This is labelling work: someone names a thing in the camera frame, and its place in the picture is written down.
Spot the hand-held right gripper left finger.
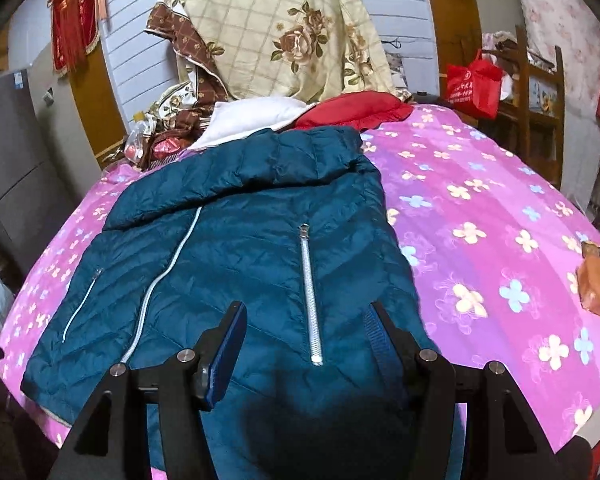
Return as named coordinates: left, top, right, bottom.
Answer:
left=47, top=301, right=248, bottom=480

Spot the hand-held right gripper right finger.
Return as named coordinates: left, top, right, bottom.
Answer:
left=364, top=301, right=561, bottom=480

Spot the teal quilted jacket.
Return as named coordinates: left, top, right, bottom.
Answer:
left=20, top=127, right=431, bottom=480

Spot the pink floral bed sheet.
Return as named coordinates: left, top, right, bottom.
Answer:
left=0, top=102, right=600, bottom=480

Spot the red plastic packet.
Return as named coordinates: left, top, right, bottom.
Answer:
left=150, top=137, right=186, bottom=161

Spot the brown snack packet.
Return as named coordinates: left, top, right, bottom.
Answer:
left=576, top=240, right=600, bottom=320

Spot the white pillow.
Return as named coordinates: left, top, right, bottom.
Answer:
left=185, top=96, right=316, bottom=151

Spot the red garment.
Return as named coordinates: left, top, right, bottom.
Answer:
left=295, top=92, right=413, bottom=133

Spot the red shopping bag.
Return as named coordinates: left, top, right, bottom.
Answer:
left=445, top=50, right=503, bottom=121

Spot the grey refrigerator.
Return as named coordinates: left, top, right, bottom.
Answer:
left=0, top=67, right=106, bottom=281

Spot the wooden chair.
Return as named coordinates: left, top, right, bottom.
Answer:
left=495, top=25, right=566, bottom=186

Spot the brown floral bed cover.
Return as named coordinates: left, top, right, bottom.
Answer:
left=145, top=2, right=231, bottom=171

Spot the cream floral quilt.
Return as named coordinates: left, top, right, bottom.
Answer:
left=160, top=0, right=396, bottom=103

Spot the pale floral curtain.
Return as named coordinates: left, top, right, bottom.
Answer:
left=512, top=0, right=600, bottom=206

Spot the red tasselled banner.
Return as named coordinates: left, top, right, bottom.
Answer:
left=47, top=0, right=103, bottom=78

